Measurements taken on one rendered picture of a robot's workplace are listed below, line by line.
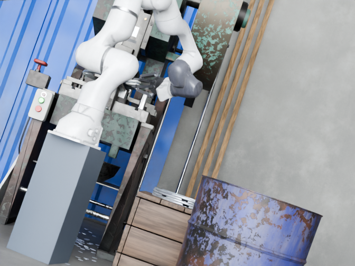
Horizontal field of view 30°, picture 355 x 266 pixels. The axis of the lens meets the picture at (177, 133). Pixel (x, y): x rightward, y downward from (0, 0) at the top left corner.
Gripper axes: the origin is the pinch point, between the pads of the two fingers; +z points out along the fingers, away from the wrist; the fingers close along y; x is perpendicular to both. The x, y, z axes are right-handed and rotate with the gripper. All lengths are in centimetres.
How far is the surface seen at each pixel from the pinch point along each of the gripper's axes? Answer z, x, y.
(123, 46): 13.1, -1.0, 18.1
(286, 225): -116, 43, -50
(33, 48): 146, -53, 30
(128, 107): 4.1, -5.5, -11.2
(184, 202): -59, 19, -50
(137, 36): 10.8, -6.2, 25.0
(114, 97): 8.1, 1.4, -8.3
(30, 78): 33.7, 31.6, -10.5
